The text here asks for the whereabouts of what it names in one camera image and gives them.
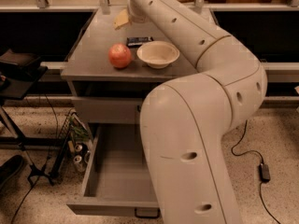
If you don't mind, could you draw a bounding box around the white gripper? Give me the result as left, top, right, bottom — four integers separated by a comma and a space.
113, 0, 150, 30

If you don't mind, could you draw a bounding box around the dark blue rxbar wrapper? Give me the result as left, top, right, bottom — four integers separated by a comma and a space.
126, 36, 153, 48

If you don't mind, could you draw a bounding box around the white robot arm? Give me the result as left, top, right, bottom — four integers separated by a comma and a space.
130, 0, 267, 224

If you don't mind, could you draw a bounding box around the grey drawer cabinet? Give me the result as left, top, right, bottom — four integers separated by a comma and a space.
60, 6, 219, 147

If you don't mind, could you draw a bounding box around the grey closed drawer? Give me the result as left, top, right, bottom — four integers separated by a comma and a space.
73, 97, 142, 124

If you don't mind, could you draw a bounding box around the grey open bottom drawer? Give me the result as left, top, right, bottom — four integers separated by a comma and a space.
67, 124, 159, 217

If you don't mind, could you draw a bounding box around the red apple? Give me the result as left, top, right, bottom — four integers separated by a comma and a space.
108, 43, 132, 69

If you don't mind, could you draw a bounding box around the white bowl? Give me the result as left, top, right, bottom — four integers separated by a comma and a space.
136, 41, 180, 69

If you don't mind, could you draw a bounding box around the black device on tripod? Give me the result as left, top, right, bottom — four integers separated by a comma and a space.
0, 49, 41, 80

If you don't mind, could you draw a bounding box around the black tripod stand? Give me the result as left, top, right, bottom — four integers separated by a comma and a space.
0, 66, 53, 186

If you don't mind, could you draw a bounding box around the silver can upper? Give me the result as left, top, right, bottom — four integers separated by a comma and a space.
75, 144, 83, 154

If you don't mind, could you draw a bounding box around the silver can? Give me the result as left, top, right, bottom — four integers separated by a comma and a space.
73, 155, 85, 173
75, 144, 83, 154

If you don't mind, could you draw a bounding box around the silver can lower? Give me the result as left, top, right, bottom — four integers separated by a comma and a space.
73, 155, 85, 173

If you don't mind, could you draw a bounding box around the black shoe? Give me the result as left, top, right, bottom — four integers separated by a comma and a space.
0, 155, 23, 189

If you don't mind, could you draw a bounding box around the black power adapter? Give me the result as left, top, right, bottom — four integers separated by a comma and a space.
259, 163, 271, 183

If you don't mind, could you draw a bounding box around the wire basket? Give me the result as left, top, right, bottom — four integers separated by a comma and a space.
50, 110, 91, 179

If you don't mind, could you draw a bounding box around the black power cable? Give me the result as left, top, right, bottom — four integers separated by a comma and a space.
230, 119, 282, 224

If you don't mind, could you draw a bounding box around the black drawer handle bottom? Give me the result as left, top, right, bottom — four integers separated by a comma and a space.
134, 208, 161, 219

